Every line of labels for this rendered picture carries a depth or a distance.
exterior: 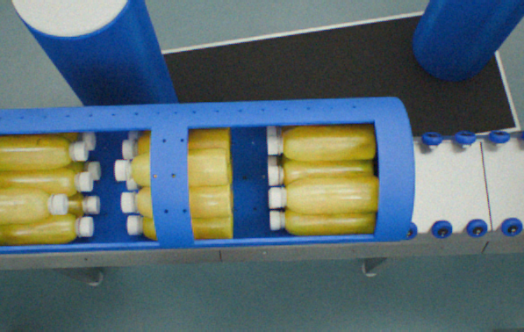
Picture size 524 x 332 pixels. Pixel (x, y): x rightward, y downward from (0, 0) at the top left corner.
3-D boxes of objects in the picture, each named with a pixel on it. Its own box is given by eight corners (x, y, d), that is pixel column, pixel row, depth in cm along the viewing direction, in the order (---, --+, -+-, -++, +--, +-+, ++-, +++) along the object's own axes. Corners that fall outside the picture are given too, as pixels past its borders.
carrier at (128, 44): (175, 73, 236) (97, 84, 235) (128, -79, 152) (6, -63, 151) (185, 147, 229) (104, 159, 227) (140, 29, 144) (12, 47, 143)
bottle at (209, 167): (227, 147, 125) (128, 150, 125) (226, 147, 118) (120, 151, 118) (229, 184, 126) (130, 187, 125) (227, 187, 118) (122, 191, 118)
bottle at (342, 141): (377, 155, 124) (276, 158, 124) (371, 162, 131) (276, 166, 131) (375, 119, 125) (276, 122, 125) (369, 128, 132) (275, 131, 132)
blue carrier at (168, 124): (390, 248, 139) (422, 231, 112) (-18, 261, 139) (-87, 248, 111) (380, 120, 146) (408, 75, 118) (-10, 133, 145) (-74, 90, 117)
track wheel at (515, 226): (526, 221, 136) (522, 215, 138) (505, 222, 136) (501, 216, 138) (521, 237, 139) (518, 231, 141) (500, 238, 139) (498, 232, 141)
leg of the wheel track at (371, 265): (378, 276, 231) (419, 250, 171) (362, 277, 231) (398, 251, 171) (376, 259, 233) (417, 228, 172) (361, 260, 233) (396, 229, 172)
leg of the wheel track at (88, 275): (103, 285, 230) (46, 263, 170) (86, 285, 230) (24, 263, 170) (103, 269, 232) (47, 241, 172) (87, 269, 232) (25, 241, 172)
